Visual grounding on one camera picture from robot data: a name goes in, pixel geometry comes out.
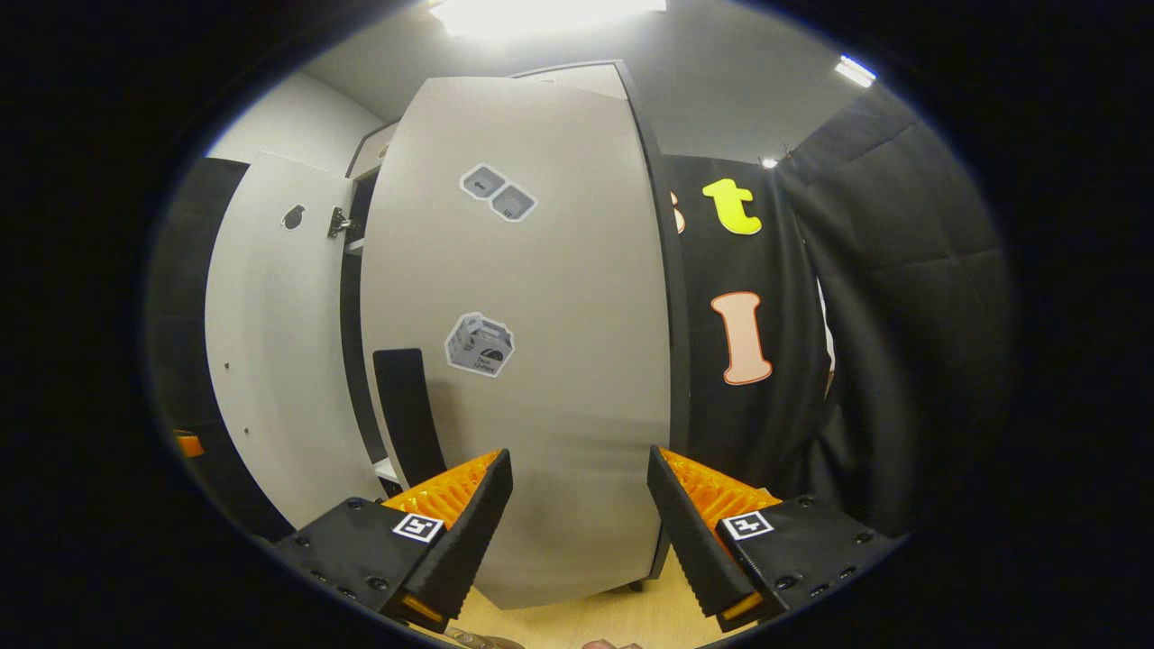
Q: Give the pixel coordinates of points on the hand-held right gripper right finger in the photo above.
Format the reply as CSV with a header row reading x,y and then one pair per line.
x,y
690,541

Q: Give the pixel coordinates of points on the white and grey cabinet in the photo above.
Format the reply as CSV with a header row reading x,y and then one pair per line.
x,y
679,361

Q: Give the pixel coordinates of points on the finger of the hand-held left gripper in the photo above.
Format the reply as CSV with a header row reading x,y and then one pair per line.
x,y
189,444

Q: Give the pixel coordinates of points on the small ceiling light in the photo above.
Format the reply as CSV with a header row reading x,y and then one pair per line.
x,y
855,70

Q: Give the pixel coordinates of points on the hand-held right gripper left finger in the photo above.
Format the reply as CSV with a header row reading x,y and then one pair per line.
x,y
469,541

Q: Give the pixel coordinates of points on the metal door hinge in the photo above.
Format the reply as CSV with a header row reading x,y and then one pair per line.
x,y
338,222

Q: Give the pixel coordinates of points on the white cabinet door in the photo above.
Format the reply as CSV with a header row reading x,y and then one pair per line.
x,y
270,361
559,315

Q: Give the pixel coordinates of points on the black backdrop cloth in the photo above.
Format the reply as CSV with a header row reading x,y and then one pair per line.
x,y
712,261

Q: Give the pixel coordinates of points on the long ceiling light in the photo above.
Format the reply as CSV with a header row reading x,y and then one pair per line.
x,y
541,13

